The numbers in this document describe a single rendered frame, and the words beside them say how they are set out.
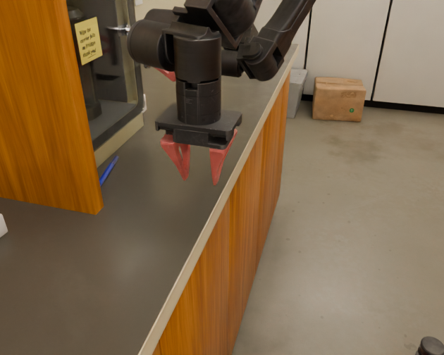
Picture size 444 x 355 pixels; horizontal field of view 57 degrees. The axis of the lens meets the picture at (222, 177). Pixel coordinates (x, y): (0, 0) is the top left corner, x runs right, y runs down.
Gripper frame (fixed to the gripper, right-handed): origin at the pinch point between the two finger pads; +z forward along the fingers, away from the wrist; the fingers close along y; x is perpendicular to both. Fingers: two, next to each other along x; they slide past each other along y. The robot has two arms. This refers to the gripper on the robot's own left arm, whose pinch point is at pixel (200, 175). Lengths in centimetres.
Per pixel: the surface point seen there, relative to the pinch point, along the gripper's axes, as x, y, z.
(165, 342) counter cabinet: 6.4, 4.9, 30.9
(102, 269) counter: 6.7, 14.5, 16.0
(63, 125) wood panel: -5.8, 26.2, -1.8
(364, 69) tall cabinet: -325, -38, 75
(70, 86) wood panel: -5.8, 23.3, -8.9
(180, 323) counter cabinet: -0.6, 4.9, 34.3
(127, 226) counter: -4.3, 15.8, 16.0
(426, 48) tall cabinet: -325, -83, 54
